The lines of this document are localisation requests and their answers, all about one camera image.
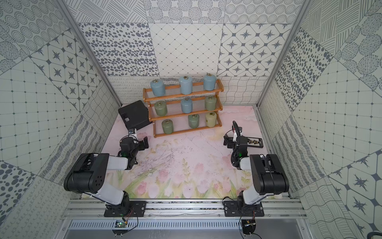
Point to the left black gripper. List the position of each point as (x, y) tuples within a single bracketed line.
[(140, 144)]

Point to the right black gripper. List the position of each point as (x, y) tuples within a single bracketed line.
[(231, 141)]

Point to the blue canister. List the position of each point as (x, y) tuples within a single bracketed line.
[(186, 85), (158, 87), (186, 105), (209, 82)]

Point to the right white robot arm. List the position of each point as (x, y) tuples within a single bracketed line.
[(268, 176)]

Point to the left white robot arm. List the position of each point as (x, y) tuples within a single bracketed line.
[(88, 174)]

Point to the wooden three-tier shelf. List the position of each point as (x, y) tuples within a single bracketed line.
[(176, 113)]

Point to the black terminal board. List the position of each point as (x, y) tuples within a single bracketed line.
[(255, 142)]

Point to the green canister bottom left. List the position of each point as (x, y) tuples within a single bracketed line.
[(167, 126)]

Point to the green canister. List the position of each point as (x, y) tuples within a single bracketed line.
[(167, 126), (161, 108), (194, 120), (210, 103)]

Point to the black plastic case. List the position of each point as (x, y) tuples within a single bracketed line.
[(135, 115)]

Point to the green canister middle left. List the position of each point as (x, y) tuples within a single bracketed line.
[(161, 108)]

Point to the pale yellow canister bottom right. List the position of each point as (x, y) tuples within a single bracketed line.
[(211, 119)]

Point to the floral pink table mat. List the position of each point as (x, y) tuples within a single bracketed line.
[(193, 165)]

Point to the green canister bottom centre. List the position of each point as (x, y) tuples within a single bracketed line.
[(194, 120)]

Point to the green canister middle right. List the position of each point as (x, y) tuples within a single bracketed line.
[(210, 103)]

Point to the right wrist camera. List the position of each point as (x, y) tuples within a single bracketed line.
[(236, 130)]

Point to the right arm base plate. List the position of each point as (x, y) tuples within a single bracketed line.
[(243, 208)]

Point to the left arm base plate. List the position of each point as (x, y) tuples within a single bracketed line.
[(134, 209)]

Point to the aluminium mounting rail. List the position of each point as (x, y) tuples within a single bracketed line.
[(190, 209)]

